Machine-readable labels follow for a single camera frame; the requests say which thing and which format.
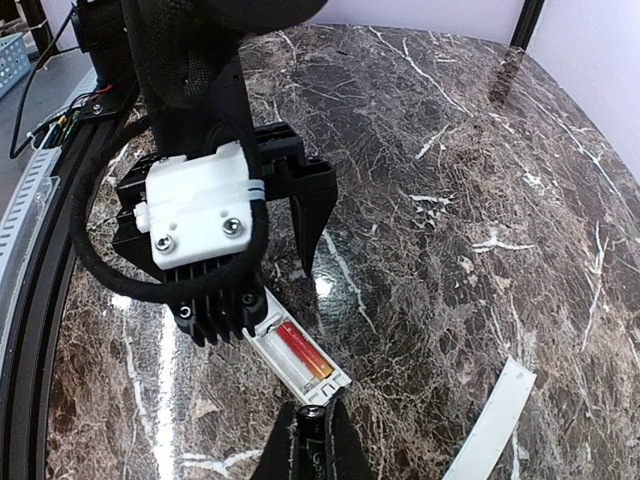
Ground green battery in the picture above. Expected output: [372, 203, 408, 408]
[296, 405, 326, 480]

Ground left black frame post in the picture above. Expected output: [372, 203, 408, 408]
[510, 0, 545, 50]

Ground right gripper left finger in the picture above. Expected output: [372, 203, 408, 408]
[249, 402, 299, 480]

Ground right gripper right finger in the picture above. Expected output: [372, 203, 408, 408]
[325, 396, 374, 480]

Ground red battery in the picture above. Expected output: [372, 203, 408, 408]
[277, 322, 334, 380]

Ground white remote control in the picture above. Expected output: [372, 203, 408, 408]
[243, 291, 352, 407]

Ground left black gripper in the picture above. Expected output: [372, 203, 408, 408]
[112, 122, 337, 277]

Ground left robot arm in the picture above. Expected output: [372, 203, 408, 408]
[70, 1, 337, 289]

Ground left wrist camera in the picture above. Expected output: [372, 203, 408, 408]
[133, 141, 267, 346]

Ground black front rail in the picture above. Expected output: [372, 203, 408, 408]
[1, 90, 138, 479]

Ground white battery cover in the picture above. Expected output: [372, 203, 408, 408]
[443, 357, 536, 480]

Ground white slotted cable duct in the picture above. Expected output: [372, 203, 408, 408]
[0, 69, 99, 296]

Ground blue plastic basket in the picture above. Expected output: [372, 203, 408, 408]
[0, 33, 31, 98]

